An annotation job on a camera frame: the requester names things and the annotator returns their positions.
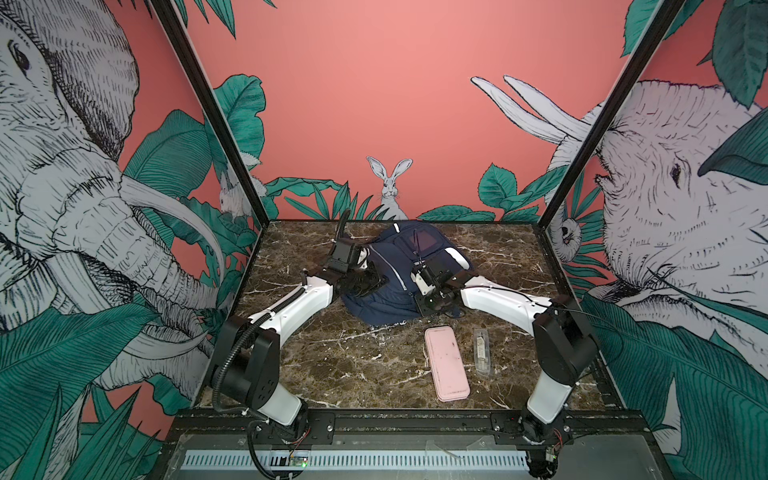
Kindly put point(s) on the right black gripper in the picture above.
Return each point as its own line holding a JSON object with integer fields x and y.
{"x": 420, "y": 301}

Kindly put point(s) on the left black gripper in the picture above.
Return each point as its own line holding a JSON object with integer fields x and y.
{"x": 376, "y": 281}

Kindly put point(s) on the navy blue student backpack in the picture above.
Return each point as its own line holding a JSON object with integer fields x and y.
{"x": 395, "y": 252}

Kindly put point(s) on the pink pencil case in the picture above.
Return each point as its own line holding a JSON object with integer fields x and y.
{"x": 447, "y": 368}

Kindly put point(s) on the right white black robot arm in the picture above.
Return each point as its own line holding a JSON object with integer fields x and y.
{"x": 564, "y": 339}

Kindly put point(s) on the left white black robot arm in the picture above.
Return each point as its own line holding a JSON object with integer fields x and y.
{"x": 244, "y": 371}

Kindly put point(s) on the clear plastic small case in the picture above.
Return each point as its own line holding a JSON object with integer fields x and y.
{"x": 482, "y": 356}

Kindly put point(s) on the black front mounting rail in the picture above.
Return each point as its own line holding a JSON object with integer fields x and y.
{"x": 326, "y": 426}

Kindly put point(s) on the white perforated cable duct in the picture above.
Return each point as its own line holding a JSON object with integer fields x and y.
{"x": 353, "y": 460}

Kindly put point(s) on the left black frame post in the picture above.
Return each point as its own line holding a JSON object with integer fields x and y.
{"x": 175, "y": 31}

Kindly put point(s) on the black frame post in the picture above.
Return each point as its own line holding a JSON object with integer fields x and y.
{"x": 175, "y": 31}
{"x": 657, "y": 27}

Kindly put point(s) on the right black frame post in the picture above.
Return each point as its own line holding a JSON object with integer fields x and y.
{"x": 657, "y": 27}

